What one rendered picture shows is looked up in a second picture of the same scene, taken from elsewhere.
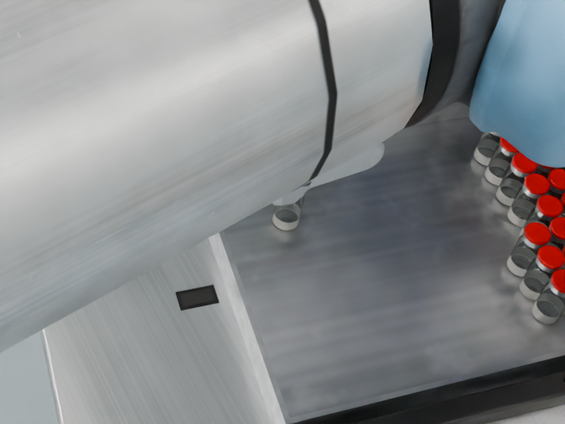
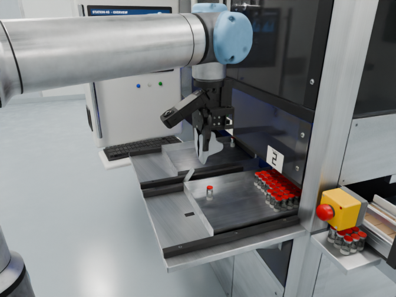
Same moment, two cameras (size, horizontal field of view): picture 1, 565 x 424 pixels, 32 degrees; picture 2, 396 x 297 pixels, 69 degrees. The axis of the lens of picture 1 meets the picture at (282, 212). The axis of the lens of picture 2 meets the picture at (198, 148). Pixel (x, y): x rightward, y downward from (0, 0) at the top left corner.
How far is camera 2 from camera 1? 33 cm
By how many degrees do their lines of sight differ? 28
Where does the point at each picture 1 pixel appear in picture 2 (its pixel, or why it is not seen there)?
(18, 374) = not seen: outside the picture
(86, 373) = (163, 230)
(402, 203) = (237, 194)
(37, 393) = not seen: outside the picture
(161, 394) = (182, 232)
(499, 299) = (264, 208)
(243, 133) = (182, 35)
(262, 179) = (185, 44)
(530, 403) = (275, 224)
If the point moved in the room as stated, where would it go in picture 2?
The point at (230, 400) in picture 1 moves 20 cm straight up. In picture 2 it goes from (200, 232) to (200, 168)
